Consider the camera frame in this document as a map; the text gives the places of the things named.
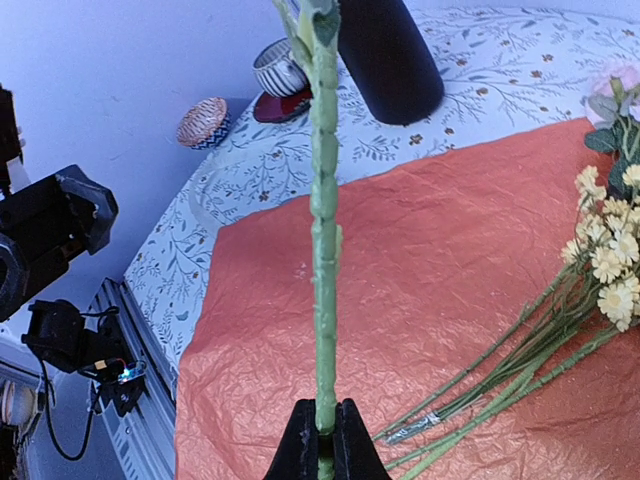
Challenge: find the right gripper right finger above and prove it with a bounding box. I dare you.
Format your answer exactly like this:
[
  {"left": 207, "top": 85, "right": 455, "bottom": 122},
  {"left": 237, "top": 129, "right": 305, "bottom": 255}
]
[{"left": 333, "top": 398, "right": 391, "bottom": 480}]

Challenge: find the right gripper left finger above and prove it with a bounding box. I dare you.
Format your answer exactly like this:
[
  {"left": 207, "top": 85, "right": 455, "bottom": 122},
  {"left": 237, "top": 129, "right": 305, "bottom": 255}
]
[{"left": 264, "top": 399, "right": 319, "bottom": 480}]

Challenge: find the orange yellow wrapping paper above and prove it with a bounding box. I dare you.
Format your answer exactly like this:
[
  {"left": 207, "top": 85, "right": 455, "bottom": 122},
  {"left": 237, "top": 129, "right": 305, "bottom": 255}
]
[{"left": 175, "top": 119, "right": 639, "bottom": 479}]

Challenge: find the tall black vase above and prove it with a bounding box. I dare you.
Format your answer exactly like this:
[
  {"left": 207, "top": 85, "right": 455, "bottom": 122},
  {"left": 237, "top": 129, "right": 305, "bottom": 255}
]
[{"left": 338, "top": 0, "right": 444, "bottom": 126}]

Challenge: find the floral patterned tablecloth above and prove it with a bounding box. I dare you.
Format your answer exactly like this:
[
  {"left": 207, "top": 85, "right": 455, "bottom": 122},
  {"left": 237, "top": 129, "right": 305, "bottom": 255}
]
[{"left": 125, "top": 1, "right": 639, "bottom": 372}]

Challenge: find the pink artificial flower stem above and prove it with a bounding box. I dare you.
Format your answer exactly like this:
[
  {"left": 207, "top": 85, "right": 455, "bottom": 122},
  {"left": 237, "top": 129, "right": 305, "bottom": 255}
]
[{"left": 274, "top": 1, "right": 342, "bottom": 479}]

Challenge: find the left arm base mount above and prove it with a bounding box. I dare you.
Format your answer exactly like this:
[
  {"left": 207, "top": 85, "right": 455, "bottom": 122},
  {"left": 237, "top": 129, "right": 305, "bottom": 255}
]
[{"left": 21, "top": 300, "right": 147, "bottom": 417}]

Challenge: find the striped ceramic cup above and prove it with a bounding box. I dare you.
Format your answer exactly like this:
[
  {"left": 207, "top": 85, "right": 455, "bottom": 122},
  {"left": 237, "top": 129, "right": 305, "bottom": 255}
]
[{"left": 252, "top": 38, "right": 309, "bottom": 98}]

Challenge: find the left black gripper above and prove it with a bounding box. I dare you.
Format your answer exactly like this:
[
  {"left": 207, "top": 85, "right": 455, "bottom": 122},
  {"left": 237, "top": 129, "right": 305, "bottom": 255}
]
[{"left": 1, "top": 165, "right": 119, "bottom": 321}]

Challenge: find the red round coaster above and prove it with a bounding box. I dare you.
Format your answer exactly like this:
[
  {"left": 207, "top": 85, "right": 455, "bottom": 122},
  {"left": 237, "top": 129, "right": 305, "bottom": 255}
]
[{"left": 253, "top": 88, "right": 313, "bottom": 124}]

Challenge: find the aluminium front rail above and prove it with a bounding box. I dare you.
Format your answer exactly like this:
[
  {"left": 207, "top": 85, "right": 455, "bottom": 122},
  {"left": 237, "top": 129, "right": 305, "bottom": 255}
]
[{"left": 90, "top": 279, "right": 177, "bottom": 479}]

